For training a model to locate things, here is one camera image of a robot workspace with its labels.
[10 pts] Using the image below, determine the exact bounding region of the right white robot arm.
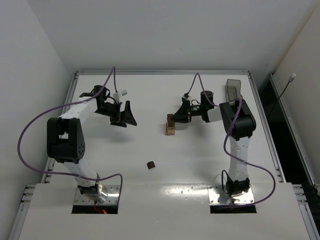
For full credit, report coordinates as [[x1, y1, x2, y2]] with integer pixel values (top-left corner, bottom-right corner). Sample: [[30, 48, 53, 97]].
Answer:
[[167, 90, 257, 197]]

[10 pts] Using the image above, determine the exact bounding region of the small dark wood block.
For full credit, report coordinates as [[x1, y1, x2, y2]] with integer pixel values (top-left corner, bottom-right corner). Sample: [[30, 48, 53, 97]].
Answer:
[[146, 161, 156, 170]]

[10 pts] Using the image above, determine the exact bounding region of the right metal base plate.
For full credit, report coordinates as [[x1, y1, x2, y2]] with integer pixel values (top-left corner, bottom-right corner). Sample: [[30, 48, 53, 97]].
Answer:
[[207, 185, 255, 207]]

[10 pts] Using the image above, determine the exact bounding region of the black wall cable white plug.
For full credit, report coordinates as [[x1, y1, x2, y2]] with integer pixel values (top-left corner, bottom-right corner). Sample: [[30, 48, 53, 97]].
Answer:
[[278, 73, 297, 99]]

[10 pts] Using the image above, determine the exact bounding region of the black base cable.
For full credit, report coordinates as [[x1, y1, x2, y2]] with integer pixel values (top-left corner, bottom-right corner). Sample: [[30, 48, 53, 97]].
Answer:
[[221, 169, 230, 198]]

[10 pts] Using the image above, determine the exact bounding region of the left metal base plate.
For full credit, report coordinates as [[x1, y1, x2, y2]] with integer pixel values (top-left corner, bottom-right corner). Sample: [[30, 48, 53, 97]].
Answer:
[[73, 184, 120, 206]]

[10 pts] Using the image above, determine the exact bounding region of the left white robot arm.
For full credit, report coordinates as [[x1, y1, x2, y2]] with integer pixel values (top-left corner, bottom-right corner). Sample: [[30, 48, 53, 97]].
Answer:
[[47, 85, 137, 203]]

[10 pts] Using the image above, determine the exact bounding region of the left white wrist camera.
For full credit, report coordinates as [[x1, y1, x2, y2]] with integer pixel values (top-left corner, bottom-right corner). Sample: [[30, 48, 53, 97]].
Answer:
[[113, 89, 128, 103]]

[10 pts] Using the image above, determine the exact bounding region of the dark transparent plastic bin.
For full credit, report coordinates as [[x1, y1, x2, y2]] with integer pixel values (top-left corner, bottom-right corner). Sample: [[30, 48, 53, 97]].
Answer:
[[225, 79, 243, 102]]

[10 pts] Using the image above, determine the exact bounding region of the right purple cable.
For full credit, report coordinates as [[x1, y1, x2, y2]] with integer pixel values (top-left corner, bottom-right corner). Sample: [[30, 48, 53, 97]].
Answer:
[[185, 72, 277, 208]]

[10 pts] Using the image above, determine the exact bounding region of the dark arch wood block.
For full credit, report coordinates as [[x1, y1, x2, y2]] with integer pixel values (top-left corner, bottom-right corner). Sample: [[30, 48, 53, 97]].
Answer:
[[167, 114, 175, 128]]

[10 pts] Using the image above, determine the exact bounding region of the metal base plate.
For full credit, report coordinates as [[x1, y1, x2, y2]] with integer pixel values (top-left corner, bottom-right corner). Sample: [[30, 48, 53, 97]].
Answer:
[[73, 184, 120, 206], [207, 185, 255, 207]]

